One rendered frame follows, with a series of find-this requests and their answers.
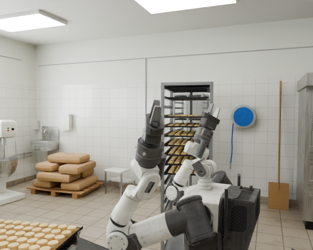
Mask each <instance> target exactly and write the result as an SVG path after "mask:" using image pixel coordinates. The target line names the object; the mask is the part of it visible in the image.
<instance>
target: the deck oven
mask: <svg viewBox="0 0 313 250"><path fill-rule="evenodd" d="M297 92H299V114H298V152H297V191H296V200H297V204H298V207H299V210H300V213H301V217H302V220H303V223H304V226H305V229H309V230H313V72H309V73H306V74H305V75H304V76H303V77H302V78H301V79H300V80H299V81H298V82H297Z"/></svg>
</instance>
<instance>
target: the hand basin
mask: <svg viewBox="0 0 313 250"><path fill-rule="evenodd" d="M33 129H39V121H33ZM72 129H73V128H72V114H59V126H42V139H41V140H33V141H31V150H38V151H46V161H48V160H47V158H48V151H51V150H56V149H59V130H65V131H68V130H72Z"/></svg>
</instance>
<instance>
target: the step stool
mask: <svg viewBox="0 0 313 250"><path fill-rule="evenodd" d="M130 170H131V169H126V168H118V167H112V168H108V169H105V170H104V171H105V194H107V183H108V182H111V181H114V182H117V188H119V182H120V183H121V196H122V195H123V185H126V184H128V183H131V182H134V186H135V180H136V179H131V178H124V177H122V173H124V172H127V171H130ZM107 172H114V173H120V177H115V178H112V179H109V180H108V181H107Z"/></svg>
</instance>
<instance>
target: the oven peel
mask: <svg viewBox="0 0 313 250"><path fill-rule="evenodd" d="M280 135H281V81H280V85H279V141H278V182H277V183H276V182H268V208H269V209H277V210H286V211H289V184H288V183H280Z"/></svg>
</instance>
